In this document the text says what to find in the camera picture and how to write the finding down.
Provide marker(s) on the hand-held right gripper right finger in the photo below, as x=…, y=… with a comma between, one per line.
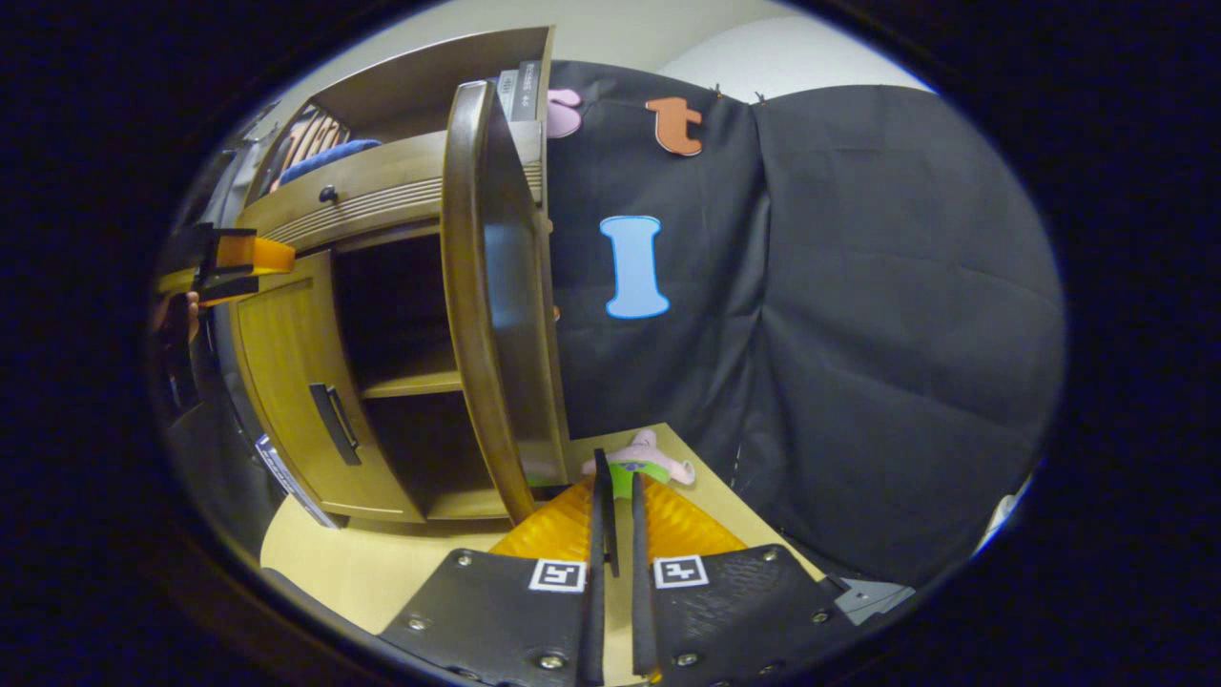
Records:
x=644, y=611

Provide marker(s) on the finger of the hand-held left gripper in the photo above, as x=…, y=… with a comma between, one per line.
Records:
x=229, y=256
x=229, y=284

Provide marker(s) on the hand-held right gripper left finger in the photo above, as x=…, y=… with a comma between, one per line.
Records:
x=598, y=611

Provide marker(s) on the wooden shoe cabinet door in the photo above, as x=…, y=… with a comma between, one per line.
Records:
x=286, y=363
x=510, y=286

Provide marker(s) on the wooden double-door shoe cabinet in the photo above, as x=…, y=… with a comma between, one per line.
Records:
x=420, y=86

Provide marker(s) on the wooden cabinet drawer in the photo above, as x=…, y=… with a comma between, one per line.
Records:
x=401, y=181

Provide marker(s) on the blue folded towel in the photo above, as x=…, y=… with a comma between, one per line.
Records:
x=324, y=157

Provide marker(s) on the pink and green plush toy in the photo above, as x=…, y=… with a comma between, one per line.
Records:
x=649, y=458

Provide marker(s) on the wooden inner shelf board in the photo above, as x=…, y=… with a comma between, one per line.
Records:
x=420, y=382

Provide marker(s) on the black backdrop cloth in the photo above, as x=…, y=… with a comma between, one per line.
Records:
x=858, y=334

